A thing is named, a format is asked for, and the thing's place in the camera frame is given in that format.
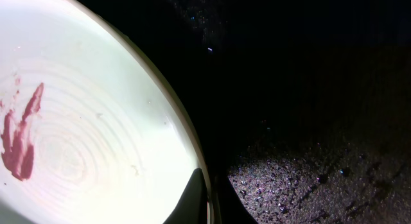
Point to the round black tray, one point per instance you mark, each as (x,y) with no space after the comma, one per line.
(303,104)

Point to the light blue plate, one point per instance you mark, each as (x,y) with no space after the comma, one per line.
(91,132)

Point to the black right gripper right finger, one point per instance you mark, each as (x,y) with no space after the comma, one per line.
(229,207)

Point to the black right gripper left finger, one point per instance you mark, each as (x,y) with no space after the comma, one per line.
(192,205)

